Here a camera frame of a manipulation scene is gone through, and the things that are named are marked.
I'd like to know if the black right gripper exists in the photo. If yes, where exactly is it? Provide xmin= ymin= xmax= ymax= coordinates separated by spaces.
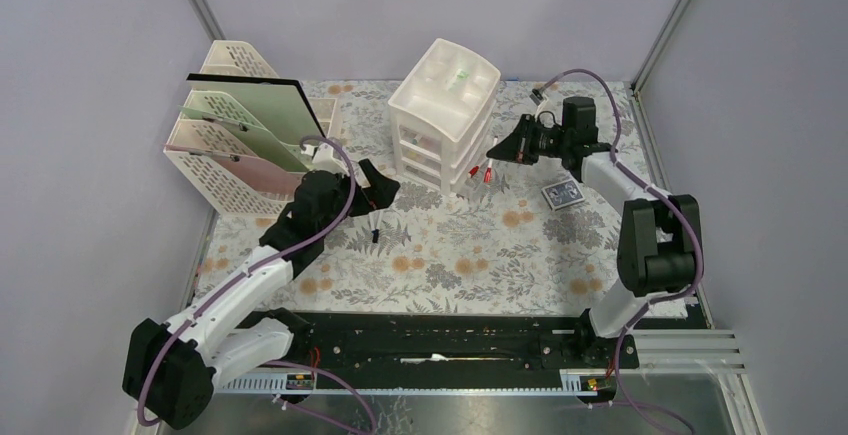
xmin=487 ymin=115 xmax=570 ymax=166

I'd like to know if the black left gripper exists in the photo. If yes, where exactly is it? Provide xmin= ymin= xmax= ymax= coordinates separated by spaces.
xmin=319 ymin=159 xmax=399 ymax=237

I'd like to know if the red marker pen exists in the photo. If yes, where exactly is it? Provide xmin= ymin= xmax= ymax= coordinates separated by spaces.
xmin=483 ymin=154 xmax=493 ymax=184

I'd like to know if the white plastic drawer organizer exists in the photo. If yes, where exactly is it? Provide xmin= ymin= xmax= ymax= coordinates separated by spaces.
xmin=388 ymin=38 xmax=501 ymax=196

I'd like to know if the green clipboard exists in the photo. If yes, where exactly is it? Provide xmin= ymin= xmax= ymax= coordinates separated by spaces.
xmin=181 ymin=80 xmax=332 ymax=173

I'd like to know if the pink clipboard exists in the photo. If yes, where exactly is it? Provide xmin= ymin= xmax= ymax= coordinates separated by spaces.
xmin=165 ymin=145 xmax=305 ymax=199

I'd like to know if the white binder folder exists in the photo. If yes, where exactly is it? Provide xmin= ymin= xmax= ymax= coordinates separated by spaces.
xmin=186 ymin=73 xmax=326 ymax=145

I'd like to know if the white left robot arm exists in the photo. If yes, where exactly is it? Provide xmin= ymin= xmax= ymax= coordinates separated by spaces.
xmin=122 ymin=159 xmax=400 ymax=429

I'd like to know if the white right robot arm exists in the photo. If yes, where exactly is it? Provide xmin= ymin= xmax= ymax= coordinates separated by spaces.
xmin=487 ymin=97 xmax=704 ymax=367

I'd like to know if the blue playing card box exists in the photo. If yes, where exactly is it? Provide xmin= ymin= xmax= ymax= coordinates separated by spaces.
xmin=541 ymin=179 xmax=585 ymax=211

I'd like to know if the floral patterned table mat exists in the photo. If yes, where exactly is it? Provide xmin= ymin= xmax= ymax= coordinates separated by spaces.
xmin=194 ymin=80 xmax=620 ymax=316

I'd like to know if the white perforated file rack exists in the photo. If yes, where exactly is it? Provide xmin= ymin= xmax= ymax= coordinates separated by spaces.
xmin=163 ymin=40 xmax=343 ymax=217

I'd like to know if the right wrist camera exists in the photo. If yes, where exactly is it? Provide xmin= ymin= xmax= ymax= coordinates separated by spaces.
xmin=530 ymin=88 xmax=554 ymax=118

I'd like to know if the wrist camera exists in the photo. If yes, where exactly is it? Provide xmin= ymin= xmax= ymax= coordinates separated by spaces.
xmin=302 ymin=143 xmax=348 ymax=174
xmin=530 ymin=88 xmax=554 ymax=118

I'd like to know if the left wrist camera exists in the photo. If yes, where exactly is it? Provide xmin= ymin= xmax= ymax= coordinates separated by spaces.
xmin=302 ymin=143 xmax=348 ymax=174

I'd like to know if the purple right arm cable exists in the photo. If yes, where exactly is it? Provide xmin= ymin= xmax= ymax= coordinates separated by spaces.
xmin=533 ymin=68 xmax=705 ymax=435

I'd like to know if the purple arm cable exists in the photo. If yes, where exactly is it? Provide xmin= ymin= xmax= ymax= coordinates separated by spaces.
xmin=135 ymin=135 xmax=379 ymax=435
xmin=533 ymin=68 xmax=705 ymax=435

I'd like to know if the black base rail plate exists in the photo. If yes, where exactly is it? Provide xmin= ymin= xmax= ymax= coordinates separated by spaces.
xmin=238 ymin=309 xmax=640 ymax=391

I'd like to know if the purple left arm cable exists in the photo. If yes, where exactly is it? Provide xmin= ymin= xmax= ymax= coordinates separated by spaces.
xmin=135 ymin=135 xmax=379 ymax=435

